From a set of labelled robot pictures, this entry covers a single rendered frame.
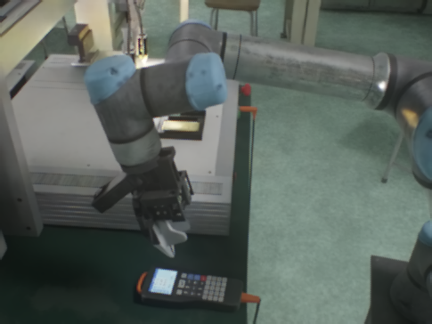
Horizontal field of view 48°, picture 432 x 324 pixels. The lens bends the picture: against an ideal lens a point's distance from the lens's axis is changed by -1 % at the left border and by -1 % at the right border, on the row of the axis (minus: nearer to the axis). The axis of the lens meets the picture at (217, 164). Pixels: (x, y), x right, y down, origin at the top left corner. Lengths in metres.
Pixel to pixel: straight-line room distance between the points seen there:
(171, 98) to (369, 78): 0.33
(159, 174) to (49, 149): 0.54
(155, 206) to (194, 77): 0.23
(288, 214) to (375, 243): 0.41
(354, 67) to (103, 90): 0.39
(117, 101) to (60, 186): 0.47
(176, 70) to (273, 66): 0.18
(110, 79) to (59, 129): 0.66
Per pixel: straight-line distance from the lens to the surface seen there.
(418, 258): 1.15
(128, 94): 0.68
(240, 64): 0.78
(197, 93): 0.67
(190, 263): 1.06
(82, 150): 1.23
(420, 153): 0.73
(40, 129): 1.34
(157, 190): 0.78
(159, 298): 0.97
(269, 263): 2.09
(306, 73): 0.80
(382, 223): 2.39
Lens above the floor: 1.53
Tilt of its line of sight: 36 degrees down
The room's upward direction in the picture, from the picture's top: 2 degrees clockwise
